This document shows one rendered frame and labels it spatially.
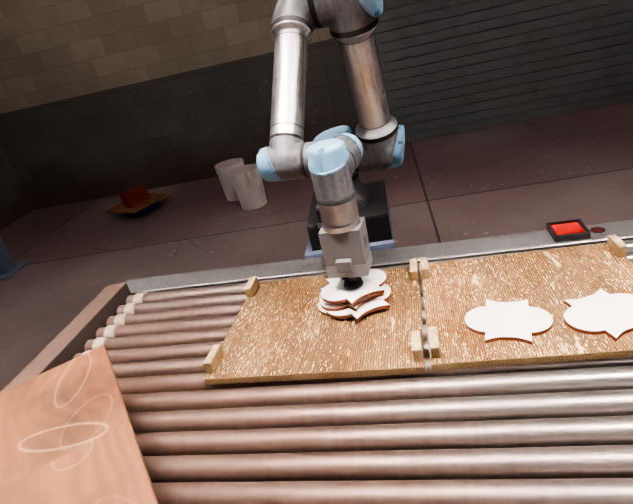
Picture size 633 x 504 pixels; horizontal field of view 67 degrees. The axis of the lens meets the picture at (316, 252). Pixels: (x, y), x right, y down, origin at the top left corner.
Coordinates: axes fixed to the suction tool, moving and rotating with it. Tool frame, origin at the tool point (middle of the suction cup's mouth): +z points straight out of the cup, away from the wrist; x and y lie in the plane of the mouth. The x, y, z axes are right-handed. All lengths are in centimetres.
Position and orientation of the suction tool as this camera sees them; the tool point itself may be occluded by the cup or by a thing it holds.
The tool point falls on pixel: (354, 288)
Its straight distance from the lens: 103.1
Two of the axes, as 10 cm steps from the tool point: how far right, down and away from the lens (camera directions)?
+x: 2.4, -4.7, 8.5
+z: 2.1, 8.8, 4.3
